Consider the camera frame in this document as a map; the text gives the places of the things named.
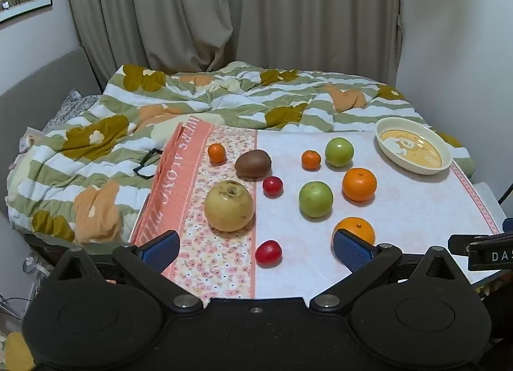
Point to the green striped floral blanket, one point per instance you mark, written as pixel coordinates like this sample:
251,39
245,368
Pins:
240,94

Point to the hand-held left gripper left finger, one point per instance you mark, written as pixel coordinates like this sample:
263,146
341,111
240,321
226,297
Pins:
160,251

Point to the beige curtain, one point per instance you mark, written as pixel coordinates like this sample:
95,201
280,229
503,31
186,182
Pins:
240,10

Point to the grey speckled sheet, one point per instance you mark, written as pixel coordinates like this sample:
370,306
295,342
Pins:
70,108

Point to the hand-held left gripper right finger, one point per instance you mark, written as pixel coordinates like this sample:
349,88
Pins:
352,252

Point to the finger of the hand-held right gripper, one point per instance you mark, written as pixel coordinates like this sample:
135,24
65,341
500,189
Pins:
459,243

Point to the yellow object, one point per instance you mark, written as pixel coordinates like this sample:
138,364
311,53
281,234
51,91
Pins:
18,351

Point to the brown kiwi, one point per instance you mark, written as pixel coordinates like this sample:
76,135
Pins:
252,163

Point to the small red plum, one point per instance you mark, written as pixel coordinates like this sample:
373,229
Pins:
268,252
272,186

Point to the small beige box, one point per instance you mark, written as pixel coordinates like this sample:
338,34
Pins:
30,140

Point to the green apple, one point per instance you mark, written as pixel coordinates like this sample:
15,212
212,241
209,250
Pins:
316,199
339,151

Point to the pink floral white cloth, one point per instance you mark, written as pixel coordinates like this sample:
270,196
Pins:
400,210

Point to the cream printed oval bowl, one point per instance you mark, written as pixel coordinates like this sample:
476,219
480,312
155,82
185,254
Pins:
412,150

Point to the yellow pear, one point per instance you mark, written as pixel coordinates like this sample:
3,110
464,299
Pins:
229,205

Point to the small orange tangerine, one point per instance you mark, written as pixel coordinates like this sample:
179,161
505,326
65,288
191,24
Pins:
311,160
217,153

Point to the large orange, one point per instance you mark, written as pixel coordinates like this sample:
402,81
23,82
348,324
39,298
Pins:
356,228
359,184

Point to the grey padded headboard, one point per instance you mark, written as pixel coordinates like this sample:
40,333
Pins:
36,78

